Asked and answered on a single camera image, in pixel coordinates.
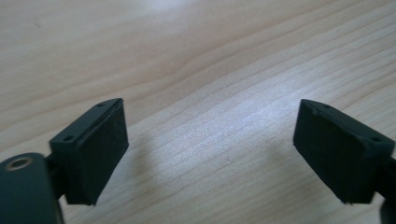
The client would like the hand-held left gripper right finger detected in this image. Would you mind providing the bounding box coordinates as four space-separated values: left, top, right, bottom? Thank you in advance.
292 98 396 205

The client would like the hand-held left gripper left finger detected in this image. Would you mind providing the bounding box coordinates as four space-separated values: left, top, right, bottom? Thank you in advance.
49 98 130 206

